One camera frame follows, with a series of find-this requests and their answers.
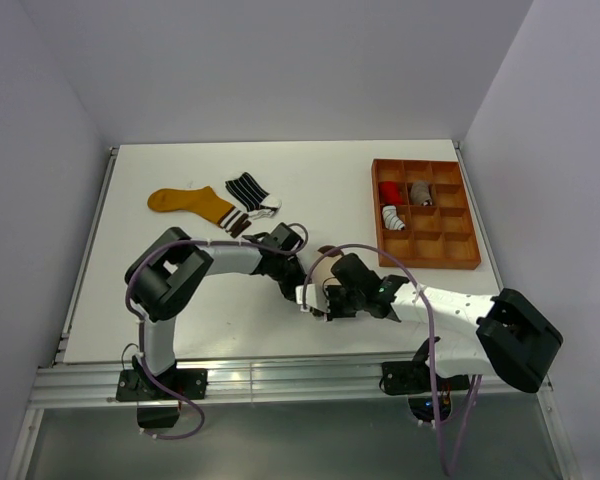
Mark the cream brown sock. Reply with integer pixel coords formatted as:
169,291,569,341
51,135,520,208
307,244,346,319

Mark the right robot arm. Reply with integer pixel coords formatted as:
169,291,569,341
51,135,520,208
327,254,564,393

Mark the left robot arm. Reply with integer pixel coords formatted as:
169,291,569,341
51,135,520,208
125,223,308,400

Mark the wooden compartment tray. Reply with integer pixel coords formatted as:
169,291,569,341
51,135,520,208
371,158,481,270

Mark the red rolled sock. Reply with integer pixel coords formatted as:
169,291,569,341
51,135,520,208
378,181,404,206

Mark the mustard yellow sock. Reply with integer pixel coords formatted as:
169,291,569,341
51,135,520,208
147,186,252,238

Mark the grey rolled sock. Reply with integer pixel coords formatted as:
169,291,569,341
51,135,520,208
409,180,434,206

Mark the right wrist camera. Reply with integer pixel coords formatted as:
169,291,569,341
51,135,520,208
296,284,329,315

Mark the aluminium frame rail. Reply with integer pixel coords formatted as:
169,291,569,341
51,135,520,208
27,349,554,409

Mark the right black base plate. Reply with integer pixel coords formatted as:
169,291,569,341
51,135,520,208
378,361,473,396

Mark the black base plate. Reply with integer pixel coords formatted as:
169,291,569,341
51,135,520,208
115,368,208,402
378,361,473,396

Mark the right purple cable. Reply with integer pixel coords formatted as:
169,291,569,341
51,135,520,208
302,243,483,476

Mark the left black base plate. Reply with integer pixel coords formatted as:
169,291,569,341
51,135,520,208
115,368,208,402

